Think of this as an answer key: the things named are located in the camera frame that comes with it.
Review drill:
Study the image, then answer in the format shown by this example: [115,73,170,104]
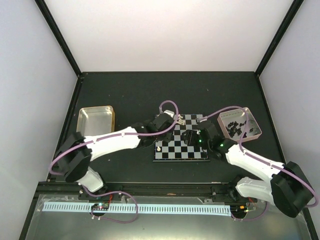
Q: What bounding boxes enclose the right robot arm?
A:
[181,120,319,218]

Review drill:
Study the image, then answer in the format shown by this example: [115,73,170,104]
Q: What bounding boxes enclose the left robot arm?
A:
[50,111,178,200]

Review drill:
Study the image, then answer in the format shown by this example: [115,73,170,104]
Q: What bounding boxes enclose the pile of white chess pieces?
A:
[177,114,186,126]

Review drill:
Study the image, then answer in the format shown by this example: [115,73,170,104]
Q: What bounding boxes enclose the black chess pieces in tray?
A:
[225,119,255,140]

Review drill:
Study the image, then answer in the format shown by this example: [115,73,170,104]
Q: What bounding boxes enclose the black and white chessboard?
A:
[153,114,210,162]

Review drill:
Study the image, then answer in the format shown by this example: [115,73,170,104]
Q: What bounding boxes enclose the pink metal tray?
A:
[217,107,262,142]

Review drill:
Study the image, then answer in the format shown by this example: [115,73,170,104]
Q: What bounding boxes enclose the gold metal tray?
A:
[76,105,116,137]

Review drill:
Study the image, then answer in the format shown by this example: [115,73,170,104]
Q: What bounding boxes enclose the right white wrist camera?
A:
[197,116,208,124]

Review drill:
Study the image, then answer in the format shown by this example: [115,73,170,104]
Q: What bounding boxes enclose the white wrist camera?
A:
[159,110,176,124]
[197,116,208,124]

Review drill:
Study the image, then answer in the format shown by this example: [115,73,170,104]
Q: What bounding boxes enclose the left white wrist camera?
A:
[159,110,176,124]

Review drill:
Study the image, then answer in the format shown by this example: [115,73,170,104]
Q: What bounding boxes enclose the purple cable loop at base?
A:
[89,191,140,223]

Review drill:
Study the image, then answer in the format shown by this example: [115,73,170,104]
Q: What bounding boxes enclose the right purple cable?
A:
[199,106,316,222]

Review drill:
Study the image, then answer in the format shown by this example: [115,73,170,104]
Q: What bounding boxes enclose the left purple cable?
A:
[48,100,180,201]

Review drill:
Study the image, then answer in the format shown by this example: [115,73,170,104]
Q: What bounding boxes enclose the black aluminium frame rail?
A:
[35,181,257,203]

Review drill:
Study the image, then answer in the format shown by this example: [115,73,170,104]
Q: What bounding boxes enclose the light blue cable duct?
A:
[42,202,232,217]

